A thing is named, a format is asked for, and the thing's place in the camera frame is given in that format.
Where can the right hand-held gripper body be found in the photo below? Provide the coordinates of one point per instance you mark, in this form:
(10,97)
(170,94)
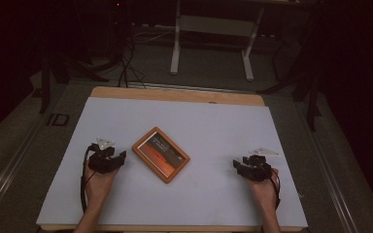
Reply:
(258,170)

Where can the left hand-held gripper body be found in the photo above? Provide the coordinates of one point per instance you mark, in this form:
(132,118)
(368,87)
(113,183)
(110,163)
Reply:
(101,160)

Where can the wooden picture frame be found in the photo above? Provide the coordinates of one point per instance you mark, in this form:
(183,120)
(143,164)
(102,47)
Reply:
(162,157)

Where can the person's right hand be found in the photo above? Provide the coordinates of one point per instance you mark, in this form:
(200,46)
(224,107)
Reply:
(264,192)

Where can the person's left hand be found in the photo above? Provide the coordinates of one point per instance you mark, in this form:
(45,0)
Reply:
(97,189)

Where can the wooden table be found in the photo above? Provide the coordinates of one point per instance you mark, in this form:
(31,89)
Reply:
(175,95)

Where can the black metal stand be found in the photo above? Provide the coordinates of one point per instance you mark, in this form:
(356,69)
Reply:
(312,97)
(47,81)

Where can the metal floor strip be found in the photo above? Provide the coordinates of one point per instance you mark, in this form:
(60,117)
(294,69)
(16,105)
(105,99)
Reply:
(187,87)

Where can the metal floor rail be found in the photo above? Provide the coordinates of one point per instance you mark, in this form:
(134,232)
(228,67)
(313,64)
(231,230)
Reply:
(9,168)
(330,168)

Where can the white metal desk frame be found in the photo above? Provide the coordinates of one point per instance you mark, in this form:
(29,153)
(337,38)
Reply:
(213,29)

